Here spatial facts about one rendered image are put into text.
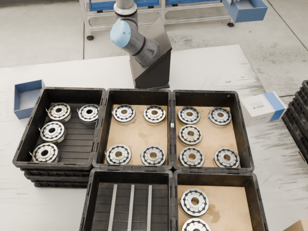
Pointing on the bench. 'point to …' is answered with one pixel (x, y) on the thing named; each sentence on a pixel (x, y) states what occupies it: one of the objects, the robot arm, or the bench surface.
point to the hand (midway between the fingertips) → (230, 2)
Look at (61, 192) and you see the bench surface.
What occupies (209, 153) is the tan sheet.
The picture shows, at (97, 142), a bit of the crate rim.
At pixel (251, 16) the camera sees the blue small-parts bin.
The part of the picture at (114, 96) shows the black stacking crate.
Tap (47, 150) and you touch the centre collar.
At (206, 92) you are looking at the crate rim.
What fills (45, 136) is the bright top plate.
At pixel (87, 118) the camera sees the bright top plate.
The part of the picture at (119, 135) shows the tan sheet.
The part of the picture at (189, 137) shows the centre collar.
